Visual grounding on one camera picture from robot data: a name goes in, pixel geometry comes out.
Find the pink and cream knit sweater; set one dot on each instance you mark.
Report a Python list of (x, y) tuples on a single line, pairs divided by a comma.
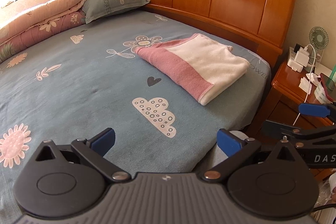
[(199, 64)]

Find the white items on nightstand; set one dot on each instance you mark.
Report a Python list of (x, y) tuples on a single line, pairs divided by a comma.
[(299, 59)]

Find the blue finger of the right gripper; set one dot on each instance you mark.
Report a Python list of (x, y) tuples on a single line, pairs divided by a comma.
[(316, 110), (274, 132)]

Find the blue-green flowers pillow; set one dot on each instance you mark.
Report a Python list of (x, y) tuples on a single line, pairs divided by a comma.
[(95, 9)]

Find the blue floral bed sheet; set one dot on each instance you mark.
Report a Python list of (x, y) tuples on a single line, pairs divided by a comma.
[(83, 80)]

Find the pink floral folded quilt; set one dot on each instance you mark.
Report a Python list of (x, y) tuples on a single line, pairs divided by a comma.
[(39, 23)]

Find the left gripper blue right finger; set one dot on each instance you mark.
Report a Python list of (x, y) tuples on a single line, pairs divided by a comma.
[(238, 151)]

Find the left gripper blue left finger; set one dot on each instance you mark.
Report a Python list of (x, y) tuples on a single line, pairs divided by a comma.
[(91, 153)]

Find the wooden bedside nightstand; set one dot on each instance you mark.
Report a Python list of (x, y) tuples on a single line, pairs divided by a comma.
[(280, 104)]

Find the red smartphone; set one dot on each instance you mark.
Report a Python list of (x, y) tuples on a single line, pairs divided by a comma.
[(328, 87)]

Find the small green desk fan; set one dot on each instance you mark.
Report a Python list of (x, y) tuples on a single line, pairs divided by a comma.
[(319, 40)]

